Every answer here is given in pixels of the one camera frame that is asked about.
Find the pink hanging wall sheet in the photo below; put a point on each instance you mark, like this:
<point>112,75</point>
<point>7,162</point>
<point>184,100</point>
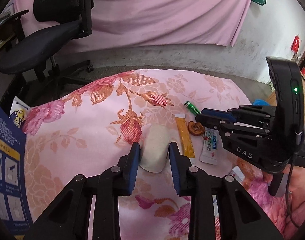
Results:
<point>133,23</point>

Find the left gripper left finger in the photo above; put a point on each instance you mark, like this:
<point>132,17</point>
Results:
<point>128,171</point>

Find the red wall decoration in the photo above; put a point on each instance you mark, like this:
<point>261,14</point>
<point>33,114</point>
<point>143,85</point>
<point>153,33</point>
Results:
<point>296,44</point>

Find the blue cardboard box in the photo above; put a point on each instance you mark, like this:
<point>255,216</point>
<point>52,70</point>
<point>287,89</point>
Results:
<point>14,210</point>

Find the pink floral tablecloth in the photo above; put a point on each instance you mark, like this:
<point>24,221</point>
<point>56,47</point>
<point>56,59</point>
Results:
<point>88,130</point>

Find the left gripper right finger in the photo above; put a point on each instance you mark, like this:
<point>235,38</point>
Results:
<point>179,166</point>

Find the small white paper wrapper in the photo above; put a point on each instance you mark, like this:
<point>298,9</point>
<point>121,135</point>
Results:
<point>237,174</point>

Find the orange sachet packet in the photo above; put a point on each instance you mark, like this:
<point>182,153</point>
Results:
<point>186,143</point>

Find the person's right hand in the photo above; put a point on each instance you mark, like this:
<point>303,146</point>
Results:
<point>288,214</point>

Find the black office chair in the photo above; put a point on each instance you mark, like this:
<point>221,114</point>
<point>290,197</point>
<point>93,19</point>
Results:
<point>74,21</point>

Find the white Dikang medicine sachet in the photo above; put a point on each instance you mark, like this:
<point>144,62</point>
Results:
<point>209,150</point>

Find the blue plastic trash bin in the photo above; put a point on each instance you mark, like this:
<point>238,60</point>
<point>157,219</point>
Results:
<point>260,102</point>

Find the white yellow snack bag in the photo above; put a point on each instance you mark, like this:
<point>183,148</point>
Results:
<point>19,112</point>

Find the green AA battery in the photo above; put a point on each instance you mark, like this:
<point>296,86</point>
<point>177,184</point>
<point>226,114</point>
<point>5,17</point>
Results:
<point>192,108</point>

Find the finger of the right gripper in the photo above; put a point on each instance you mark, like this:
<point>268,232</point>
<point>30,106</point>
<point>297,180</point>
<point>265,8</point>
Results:
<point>219,122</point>
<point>219,114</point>

